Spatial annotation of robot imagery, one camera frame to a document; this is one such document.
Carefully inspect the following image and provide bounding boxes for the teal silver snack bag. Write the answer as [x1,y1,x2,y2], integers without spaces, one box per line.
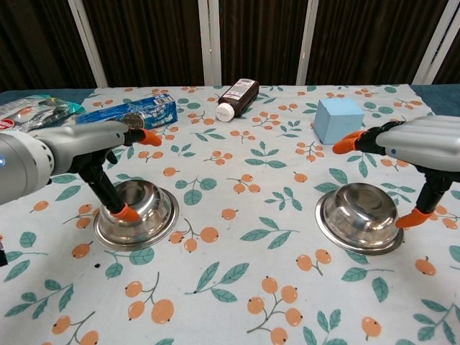
[0,93,83,138]

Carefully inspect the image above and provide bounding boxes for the blue cookie box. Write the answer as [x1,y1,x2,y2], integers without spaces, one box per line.
[75,93,180,132]

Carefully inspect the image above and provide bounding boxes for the floral printed tablecloth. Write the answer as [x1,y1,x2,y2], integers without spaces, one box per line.
[0,84,460,345]

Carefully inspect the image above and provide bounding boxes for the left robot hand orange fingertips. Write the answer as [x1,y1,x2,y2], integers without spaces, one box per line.
[34,121,163,223]

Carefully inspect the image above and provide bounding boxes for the dark pleated curtain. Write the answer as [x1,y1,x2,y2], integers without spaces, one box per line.
[0,0,460,93]

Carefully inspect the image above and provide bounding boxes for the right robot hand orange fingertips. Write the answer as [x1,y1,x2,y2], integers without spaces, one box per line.
[332,114,460,230]

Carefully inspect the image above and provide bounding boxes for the stainless steel bowl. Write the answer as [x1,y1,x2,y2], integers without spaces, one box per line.
[315,182,405,257]
[93,180,180,253]

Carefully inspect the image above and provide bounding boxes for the brown bottle white cap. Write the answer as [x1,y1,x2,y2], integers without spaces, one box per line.
[215,79,261,122]

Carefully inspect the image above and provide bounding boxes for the light blue foam cube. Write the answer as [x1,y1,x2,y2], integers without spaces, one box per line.
[313,97,365,146]

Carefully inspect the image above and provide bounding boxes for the white frame post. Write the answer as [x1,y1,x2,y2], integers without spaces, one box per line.
[412,0,459,86]
[295,0,320,86]
[198,0,222,87]
[68,0,109,88]

